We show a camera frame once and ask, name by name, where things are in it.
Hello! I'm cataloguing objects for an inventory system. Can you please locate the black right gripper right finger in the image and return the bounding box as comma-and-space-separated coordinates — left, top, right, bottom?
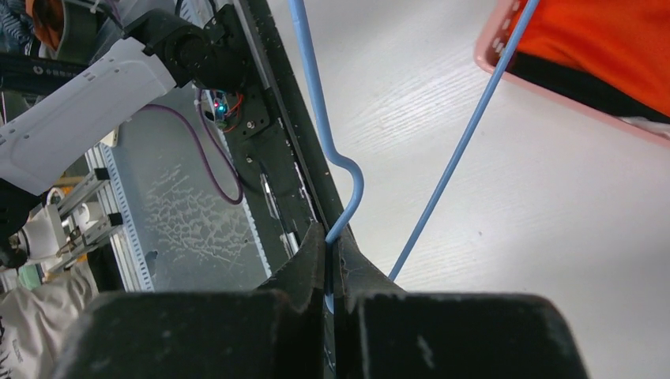
332, 229, 588, 378

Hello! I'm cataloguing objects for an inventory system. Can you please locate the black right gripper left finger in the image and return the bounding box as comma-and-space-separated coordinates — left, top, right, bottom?
52, 223, 326, 378

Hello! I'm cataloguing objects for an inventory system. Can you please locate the light blue wire hanger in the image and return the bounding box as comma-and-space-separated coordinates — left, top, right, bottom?
305, 1, 540, 292

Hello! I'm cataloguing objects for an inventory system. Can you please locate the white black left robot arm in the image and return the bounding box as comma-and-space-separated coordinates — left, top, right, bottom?
1, 9, 248, 201

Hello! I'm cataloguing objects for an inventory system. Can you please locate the dark garment under orange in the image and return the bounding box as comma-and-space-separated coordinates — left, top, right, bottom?
506, 52, 669, 124

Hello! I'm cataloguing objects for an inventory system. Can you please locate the pink perforated plastic basket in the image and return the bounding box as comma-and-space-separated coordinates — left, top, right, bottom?
473, 0, 670, 150

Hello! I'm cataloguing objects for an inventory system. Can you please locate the orange folded garment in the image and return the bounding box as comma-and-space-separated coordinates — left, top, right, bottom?
516, 1, 669, 113

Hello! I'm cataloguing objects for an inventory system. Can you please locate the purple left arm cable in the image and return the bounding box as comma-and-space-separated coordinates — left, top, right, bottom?
141, 88, 245, 206

